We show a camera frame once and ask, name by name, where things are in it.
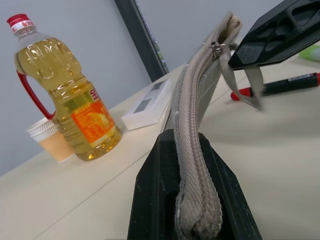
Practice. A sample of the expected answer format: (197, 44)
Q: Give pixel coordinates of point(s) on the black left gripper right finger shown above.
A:
(232, 200)

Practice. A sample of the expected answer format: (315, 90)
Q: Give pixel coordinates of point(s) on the cooking oil bottle red cap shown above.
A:
(82, 107)

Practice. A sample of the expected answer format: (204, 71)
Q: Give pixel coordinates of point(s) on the black marker with red cap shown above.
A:
(287, 84)

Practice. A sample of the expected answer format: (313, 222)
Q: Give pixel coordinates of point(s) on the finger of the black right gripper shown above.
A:
(260, 52)

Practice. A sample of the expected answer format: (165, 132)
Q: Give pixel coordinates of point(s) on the paper cup with white lid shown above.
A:
(53, 145)

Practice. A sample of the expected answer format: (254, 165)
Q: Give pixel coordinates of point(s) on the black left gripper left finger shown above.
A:
(152, 190)

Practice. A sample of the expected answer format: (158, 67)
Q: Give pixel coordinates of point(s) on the beige zip pouch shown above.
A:
(190, 125)

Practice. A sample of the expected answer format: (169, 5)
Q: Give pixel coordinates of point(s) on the white box with grey squares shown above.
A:
(150, 107)

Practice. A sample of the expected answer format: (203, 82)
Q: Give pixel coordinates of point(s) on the green highlighter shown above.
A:
(311, 54)

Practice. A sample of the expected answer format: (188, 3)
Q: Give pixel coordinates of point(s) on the dark window frame post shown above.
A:
(143, 37)

